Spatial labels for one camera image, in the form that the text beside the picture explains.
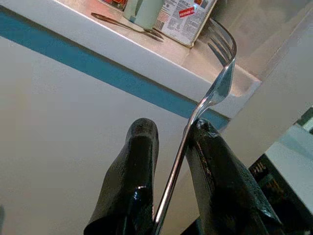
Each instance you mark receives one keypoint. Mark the pale green cup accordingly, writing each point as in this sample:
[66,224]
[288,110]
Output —
[144,12]

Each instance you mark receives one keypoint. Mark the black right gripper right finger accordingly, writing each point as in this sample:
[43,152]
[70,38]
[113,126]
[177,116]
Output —
[220,176]

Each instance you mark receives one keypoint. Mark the dark cabinet with white top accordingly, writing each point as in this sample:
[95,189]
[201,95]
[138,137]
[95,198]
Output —
[286,176]

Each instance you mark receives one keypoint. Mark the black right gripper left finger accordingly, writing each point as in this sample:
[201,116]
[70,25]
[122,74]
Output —
[137,171]

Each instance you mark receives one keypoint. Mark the silver metal fork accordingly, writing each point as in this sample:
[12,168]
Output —
[215,93]

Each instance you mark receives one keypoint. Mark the printed cardboard box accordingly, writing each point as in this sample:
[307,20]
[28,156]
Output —
[181,17]

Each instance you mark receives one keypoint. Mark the white table with blue stripe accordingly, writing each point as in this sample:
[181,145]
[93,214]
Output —
[122,73]

